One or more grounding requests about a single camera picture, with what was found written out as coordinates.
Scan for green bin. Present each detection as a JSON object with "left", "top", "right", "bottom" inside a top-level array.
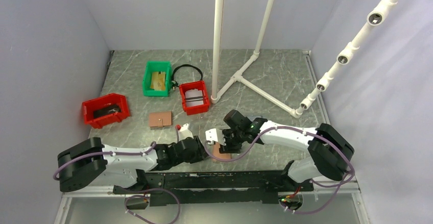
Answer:
[{"left": 142, "top": 61, "right": 172, "bottom": 97}]

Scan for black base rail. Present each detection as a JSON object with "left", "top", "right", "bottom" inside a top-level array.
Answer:
[{"left": 113, "top": 170, "right": 314, "bottom": 207}]

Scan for yellow cards in green bin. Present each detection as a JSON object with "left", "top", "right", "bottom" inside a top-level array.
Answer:
[{"left": 150, "top": 71, "right": 166, "bottom": 91}]

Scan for tan card holder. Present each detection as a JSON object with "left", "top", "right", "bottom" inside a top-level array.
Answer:
[
  {"left": 212, "top": 143, "right": 232, "bottom": 160},
  {"left": 148, "top": 111, "right": 173, "bottom": 128}
]

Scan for black cable loop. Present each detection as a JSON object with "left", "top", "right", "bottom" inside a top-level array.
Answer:
[{"left": 171, "top": 64, "right": 204, "bottom": 90}]

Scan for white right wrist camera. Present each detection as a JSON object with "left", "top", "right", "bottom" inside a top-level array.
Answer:
[{"left": 205, "top": 128, "right": 225, "bottom": 145}]

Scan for white cards in red bin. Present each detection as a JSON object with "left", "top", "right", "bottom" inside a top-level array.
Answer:
[{"left": 185, "top": 89, "right": 204, "bottom": 107}]

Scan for large red bin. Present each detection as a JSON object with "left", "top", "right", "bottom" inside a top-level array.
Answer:
[{"left": 82, "top": 93, "right": 131, "bottom": 129}]

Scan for black item in red bin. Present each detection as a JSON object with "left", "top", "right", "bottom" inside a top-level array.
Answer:
[{"left": 93, "top": 104, "right": 122, "bottom": 118}]

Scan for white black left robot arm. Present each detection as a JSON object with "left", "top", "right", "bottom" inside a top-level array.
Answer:
[{"left": 53, "top": 136, "right": 208, "bottom": 193}]

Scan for white PVC pipe frame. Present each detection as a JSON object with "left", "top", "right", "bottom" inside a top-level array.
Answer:
[{"left": 210, "top": 0, "right": 305, "bottom": 119}]

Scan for tan closed card holder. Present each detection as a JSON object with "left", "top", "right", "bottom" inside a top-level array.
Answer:
[{"left": 148, "top": 111, "right": 173, "bottom": 128}]

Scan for white PVC camera pole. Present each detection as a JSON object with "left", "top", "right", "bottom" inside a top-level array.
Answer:
[{"left": 293, "top": 0, "right": 397, "bottom": 115}]

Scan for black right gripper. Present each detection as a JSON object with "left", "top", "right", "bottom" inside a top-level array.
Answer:
[{"left": 219, "top": 129, "right": 245, "bottom": 154}]

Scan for small red bin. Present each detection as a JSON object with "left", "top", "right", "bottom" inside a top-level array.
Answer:
[{"left": 179, "top": 81, "right": 210, "bottom": 115}]

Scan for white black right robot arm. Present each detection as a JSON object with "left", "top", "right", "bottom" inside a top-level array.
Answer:
[{"left": 218, "top": 110, "right": 355, "bottom": 191}]

